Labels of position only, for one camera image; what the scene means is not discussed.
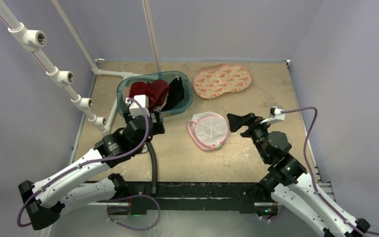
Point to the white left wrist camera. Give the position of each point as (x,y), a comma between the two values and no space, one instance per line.
(138,106)

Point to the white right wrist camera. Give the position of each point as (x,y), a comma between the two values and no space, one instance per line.
(276,115)

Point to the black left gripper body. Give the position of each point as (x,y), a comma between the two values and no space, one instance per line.
(157,129)

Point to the dark red bra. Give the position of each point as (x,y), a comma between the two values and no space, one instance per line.
(158,92)

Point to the black bra in basin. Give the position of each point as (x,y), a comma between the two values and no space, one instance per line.
(175,94)

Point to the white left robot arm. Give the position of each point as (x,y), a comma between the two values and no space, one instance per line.
(45,201)

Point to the round pink white laundry bag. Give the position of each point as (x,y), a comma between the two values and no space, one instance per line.
(208,130)

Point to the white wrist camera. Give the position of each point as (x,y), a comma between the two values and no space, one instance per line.
(138,106)
(276,115)

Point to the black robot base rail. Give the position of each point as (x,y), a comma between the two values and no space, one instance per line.
(245,198)

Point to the teal plastic basin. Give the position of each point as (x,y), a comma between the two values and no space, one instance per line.
(168,76)

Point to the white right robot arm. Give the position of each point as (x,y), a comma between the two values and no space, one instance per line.
(290,183)

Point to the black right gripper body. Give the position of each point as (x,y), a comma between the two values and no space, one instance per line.
(248,126)

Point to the dark red garment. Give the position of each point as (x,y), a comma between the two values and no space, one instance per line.
(141,88)

